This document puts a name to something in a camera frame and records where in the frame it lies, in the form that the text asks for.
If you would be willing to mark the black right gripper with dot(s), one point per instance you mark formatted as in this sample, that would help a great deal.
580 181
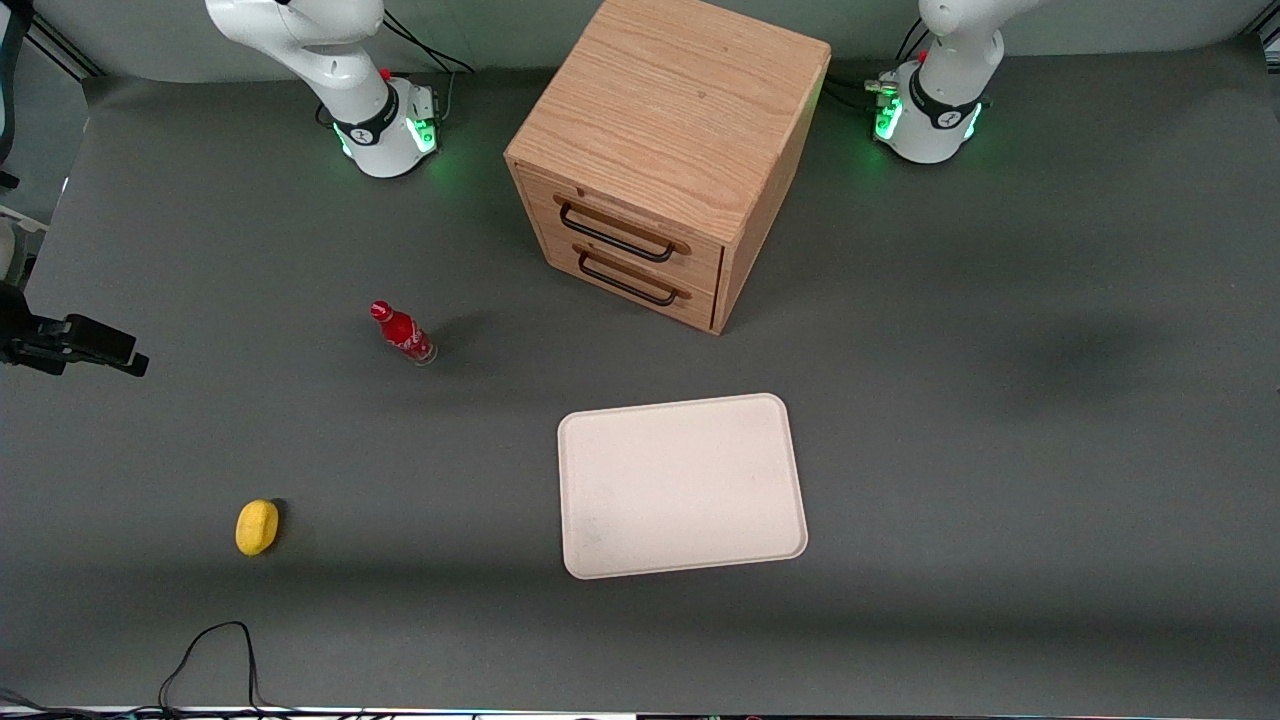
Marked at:
30 338

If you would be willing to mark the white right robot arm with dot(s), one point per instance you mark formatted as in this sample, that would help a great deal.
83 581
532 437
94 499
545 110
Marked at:
320 60

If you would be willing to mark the beige rectangular tray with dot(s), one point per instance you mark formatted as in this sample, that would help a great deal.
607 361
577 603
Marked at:
680 487

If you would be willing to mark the yellow lemon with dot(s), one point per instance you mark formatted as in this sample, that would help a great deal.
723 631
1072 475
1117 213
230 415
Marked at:
256 527

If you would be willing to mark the red soda bottle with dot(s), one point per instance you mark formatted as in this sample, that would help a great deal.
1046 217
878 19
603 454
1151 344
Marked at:
403 333

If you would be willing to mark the wooden drawer cabinet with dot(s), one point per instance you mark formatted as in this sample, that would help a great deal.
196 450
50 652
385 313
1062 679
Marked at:
670 110

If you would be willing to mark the black metal frame bar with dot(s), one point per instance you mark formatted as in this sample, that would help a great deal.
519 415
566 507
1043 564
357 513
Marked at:
62 47

